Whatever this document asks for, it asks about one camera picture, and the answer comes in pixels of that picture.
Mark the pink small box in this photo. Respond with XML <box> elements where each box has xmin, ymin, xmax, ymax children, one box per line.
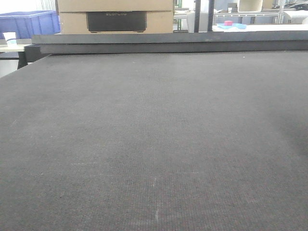
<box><xmin>224</xmin><ymin>20</ymin><xmax>233</xmax><ymax>26</ymax></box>

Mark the black vertical pole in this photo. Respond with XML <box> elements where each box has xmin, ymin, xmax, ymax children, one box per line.
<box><xmin>194</xmin><ymin>0</ymin><xmax>201</xmax><ymax>33</ymax></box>

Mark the large brown cardboard box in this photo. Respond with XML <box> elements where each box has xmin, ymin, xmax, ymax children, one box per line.
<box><xmin>57</xmin><ymin>0</ymin><xmax>174</xmax><ymax>34</ymax></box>

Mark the black foam board stack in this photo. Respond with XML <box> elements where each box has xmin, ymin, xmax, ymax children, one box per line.
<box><xmin>32</xmin><ymin>30</ymin><xmax>308</xmax><ymax>54</ymax></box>

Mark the blue plastic crate on table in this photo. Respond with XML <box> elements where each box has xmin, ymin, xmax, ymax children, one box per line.
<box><xmin>0</xmin><ymin>10</ymin><xmax>61</xmax><ymax>39</ymax></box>

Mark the folding table with black legs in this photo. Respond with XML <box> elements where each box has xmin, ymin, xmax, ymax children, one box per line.
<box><xmin>0</xmin><ymin>38</ymin><xmax>32</xmax><ymax>69</ymax></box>

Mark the white paper cup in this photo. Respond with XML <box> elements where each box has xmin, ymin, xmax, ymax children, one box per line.
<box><xmin>3</xmin><ymin>32</ymin><xmax>17</xmax><ymax>47</ymax></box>

